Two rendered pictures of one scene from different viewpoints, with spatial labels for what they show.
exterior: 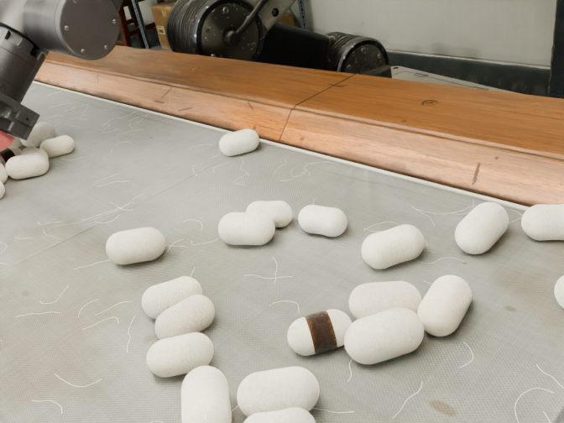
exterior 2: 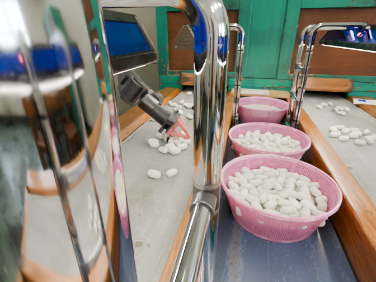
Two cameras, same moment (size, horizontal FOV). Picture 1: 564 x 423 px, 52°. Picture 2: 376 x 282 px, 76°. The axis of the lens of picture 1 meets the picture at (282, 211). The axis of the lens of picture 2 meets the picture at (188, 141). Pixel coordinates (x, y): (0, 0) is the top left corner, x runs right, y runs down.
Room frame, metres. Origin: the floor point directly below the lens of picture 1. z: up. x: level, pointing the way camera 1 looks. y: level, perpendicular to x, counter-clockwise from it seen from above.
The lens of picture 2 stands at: (0.95, 0.89, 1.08)
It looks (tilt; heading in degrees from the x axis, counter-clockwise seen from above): 24 degrees down; 232
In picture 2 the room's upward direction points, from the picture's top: straight up
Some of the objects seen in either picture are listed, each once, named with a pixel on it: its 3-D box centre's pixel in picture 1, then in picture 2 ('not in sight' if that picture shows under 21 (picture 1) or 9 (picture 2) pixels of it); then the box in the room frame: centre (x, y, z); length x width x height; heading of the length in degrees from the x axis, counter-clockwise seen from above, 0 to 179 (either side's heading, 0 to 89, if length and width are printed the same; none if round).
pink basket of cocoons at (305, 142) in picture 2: not in sight; (266, 147); (0.27, 0.47, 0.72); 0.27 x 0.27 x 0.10
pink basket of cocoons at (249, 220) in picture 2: not in sight; (274, 196); (0.49, 0.65, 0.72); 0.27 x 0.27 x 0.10
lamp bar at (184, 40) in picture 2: not in sight; (202, 36); (0.24, 0.08, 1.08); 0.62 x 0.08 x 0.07; 39
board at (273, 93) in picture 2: not in sight; (259, 93); (-0.24, 0.06, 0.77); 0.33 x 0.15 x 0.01; 129
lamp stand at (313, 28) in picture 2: not in sight; (319, 85); (-0.06, 0.46, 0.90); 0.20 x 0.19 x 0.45; 39
